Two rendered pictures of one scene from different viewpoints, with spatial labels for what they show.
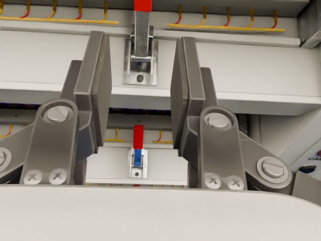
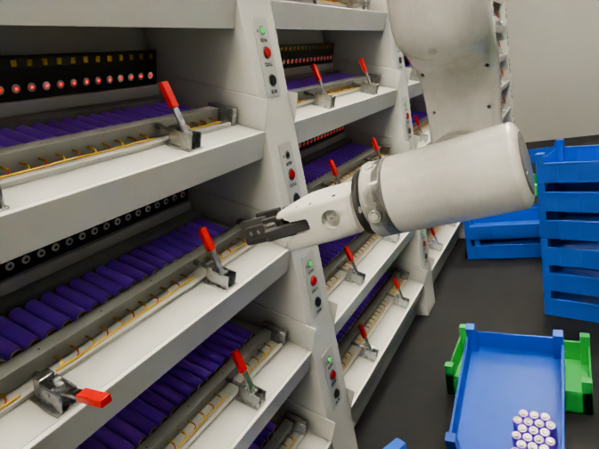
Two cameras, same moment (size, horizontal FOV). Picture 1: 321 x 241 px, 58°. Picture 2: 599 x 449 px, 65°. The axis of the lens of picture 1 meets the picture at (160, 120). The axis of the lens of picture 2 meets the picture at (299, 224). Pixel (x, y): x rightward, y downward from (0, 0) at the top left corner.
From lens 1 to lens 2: 56 cm
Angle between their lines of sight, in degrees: 56
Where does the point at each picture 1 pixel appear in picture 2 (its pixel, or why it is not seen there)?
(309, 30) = not seen: hidden behind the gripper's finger
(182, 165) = (273, 375)
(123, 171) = (250, 411)
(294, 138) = (297, 281)
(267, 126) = (282, 304)
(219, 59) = (242, 263)
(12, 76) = (183, 322)
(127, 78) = (227, 283)
